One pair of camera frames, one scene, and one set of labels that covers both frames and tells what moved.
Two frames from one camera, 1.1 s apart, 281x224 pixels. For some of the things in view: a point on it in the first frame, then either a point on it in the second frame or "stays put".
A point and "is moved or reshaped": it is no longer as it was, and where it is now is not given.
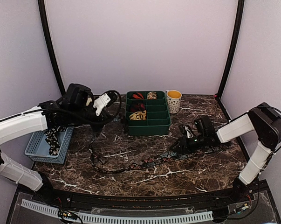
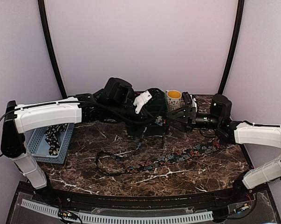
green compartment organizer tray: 147,113 stays put
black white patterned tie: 51,136 stays put
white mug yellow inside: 173,97 stays put
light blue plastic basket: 38,146 stays put
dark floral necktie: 176,154 is moved or reshaped
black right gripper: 184,147 to 189,115
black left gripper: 106,117 to 144,115
